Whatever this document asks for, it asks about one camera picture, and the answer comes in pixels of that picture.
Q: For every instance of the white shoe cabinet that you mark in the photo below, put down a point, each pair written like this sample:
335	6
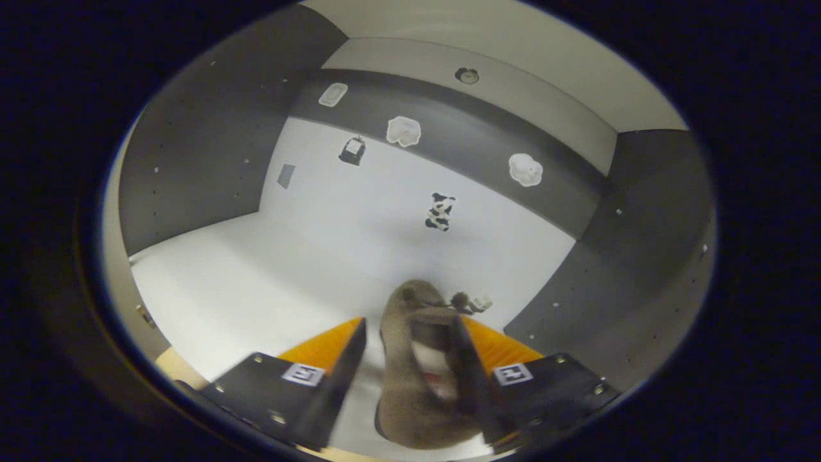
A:
359	250

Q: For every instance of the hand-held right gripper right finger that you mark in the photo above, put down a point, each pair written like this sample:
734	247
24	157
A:
471	378

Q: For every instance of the brown fuzzy shoe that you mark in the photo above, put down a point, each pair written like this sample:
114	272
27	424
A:
401	391

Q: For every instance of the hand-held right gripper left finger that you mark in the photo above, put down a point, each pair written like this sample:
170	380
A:
333	391

